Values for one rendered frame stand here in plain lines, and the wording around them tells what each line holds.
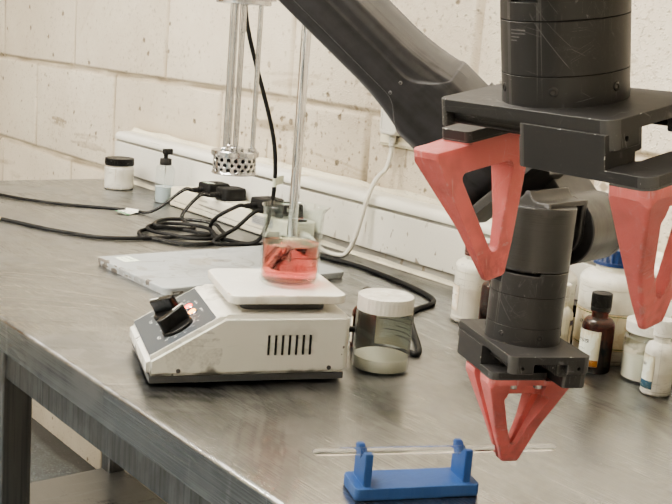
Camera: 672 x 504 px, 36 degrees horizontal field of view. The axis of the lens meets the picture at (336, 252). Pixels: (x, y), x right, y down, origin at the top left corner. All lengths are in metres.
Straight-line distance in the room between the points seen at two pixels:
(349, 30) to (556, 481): 0.39
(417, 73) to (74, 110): 1.94
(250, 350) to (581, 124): 0.62
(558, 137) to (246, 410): 0.56
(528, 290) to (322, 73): 1.08
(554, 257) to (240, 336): 0.35
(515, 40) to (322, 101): 1.35
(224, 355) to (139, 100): 1.41
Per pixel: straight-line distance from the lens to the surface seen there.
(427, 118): 0.78
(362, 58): 0.78
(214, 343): 1.00
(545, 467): 0.90
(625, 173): 0.43
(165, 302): 1.07
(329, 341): 1.03
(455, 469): 0.83
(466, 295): 1.30
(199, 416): 0.93
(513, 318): 0.78
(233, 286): 1.03
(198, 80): 2.14
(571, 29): 0.46
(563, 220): 0.77
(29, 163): 2.92
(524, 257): 0.77
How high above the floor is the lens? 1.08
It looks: 11 degrees down
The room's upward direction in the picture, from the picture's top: 5 degrees clockwise
